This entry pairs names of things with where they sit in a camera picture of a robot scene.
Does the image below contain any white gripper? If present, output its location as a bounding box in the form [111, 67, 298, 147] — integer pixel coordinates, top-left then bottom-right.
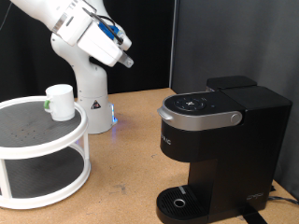
[77, 27, 135, 69]

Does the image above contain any white mug with green handle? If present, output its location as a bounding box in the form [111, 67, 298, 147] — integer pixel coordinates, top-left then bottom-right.
[43, 83, 77, 122]

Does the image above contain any white two-tier turntable shelf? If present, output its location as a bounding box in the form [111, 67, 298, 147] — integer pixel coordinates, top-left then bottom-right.
[0, 95, 93, 210]

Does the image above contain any black Keurig coffee machine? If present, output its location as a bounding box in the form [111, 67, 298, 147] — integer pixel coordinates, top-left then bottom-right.
[155, 75, 293, 224]

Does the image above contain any black backdrop curtain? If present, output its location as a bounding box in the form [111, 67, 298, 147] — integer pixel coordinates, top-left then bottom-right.
[0, 0, 176, 102]

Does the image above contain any black tape strip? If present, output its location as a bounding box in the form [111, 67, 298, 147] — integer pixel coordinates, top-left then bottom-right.
[239, 204, 269, 224]

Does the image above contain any blue cable connector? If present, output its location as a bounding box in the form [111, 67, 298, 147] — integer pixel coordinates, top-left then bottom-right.
[98, 21, 121, 41]

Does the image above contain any looped black camera cable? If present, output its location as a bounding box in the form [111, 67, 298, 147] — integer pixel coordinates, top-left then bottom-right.
[82, 7, 125, 45]

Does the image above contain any coffee machine power cord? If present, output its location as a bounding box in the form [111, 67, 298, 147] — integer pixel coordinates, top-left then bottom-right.
[267, 195, 299, 206]

